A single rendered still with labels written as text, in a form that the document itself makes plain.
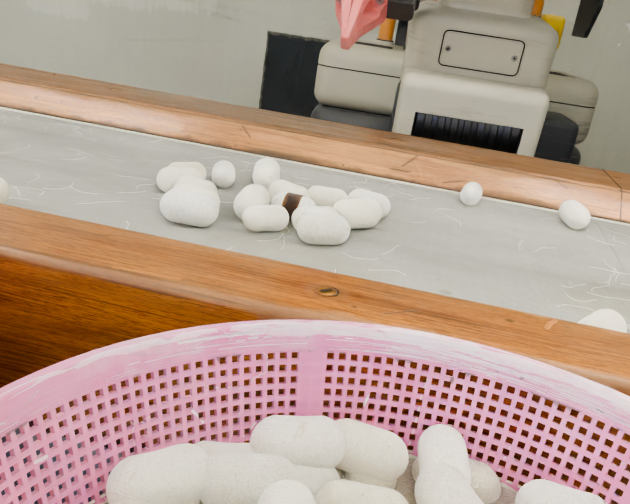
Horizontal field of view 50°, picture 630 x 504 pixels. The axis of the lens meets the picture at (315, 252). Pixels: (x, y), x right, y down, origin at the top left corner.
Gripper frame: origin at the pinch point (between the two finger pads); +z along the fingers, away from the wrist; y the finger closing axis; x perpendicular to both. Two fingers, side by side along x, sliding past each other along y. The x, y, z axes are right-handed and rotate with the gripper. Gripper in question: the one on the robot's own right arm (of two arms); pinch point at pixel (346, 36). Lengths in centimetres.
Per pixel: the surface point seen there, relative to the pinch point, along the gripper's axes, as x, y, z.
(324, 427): -16.9, 7.0, 36.6
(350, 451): -16.2, 8.0, 37.0
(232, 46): 134, -69, -127
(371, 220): -1.3, 5.7, 18.2
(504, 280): -3.1, 14.7, 21.8
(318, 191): -0.4, 1.4, 16.1
